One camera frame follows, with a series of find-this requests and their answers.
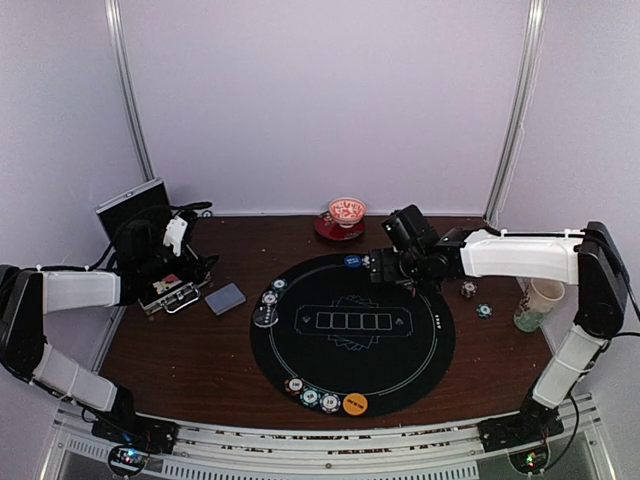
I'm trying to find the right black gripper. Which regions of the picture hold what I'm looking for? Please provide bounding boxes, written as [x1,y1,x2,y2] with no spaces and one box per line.
[370,247,427,282]

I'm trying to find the grey playing card deck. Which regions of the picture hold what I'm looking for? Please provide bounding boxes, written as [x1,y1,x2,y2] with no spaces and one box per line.
[204,283,246,316]

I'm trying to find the blue cream poker chip stack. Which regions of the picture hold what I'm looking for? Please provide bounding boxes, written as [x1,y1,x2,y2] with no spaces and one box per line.
[460,280,478,299]

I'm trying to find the blue small blind button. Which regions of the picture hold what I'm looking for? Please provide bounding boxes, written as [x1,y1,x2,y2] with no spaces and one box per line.
[344,254,363,268]

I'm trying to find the green chips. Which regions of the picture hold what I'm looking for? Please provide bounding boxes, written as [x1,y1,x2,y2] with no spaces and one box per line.
[271,278,287,292]
[299,388,321,408]

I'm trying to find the grey dealer button disc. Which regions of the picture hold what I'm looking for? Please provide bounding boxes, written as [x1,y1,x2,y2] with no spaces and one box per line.
[252,306,279,328]

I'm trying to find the orange black chips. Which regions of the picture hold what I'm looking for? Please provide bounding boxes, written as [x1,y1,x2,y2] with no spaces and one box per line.
[284,377,305,395]

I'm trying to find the orange big blind button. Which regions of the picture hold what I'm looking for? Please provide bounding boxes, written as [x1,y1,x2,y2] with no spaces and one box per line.
[342,392,369,416]

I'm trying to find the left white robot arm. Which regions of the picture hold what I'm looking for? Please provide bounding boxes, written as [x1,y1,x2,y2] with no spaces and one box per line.
[1,202,218,444]

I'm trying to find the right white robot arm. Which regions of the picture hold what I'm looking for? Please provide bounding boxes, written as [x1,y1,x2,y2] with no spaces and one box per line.
[369,205,638,442]

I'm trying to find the aluminium poker case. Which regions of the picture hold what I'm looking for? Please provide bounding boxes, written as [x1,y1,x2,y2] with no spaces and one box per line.
[90,178,210,316]

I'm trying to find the green poker chip stack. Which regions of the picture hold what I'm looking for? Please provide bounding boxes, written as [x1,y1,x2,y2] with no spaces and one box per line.
[476,304,493,319]

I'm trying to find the red white patterned bowl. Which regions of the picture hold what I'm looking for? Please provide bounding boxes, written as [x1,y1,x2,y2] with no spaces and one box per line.
[328,197,367,228]

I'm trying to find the dark red saucer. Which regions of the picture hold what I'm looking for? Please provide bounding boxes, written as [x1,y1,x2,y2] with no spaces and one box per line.
[314,211,366,242]

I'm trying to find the black round poker mat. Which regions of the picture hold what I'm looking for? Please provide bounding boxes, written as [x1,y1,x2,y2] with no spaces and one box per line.
[250,253,456,418]

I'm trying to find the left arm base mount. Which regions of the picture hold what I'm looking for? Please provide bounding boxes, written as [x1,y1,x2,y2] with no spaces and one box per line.
[88,414,179,479]

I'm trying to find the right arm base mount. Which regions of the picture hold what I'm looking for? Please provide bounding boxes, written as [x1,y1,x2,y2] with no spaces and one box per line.
[477,415,564,476]

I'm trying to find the front aluminium rail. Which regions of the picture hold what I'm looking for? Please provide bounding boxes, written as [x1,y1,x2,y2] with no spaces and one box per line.
[35,398,622,479]

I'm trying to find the right aluminium frame post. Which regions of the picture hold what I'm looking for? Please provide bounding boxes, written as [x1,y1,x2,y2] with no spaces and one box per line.
[484,0,547,226]

